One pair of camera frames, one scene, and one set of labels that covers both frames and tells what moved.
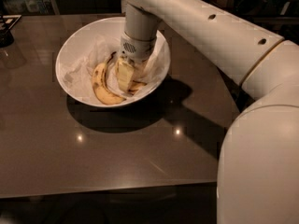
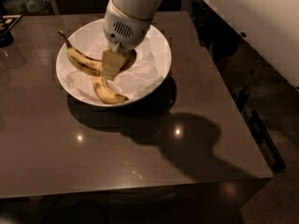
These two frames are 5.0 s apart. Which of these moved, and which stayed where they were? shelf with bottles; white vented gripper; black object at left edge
Moved: white vented gripper
Stayed: shelf with bottles; black object at left edge
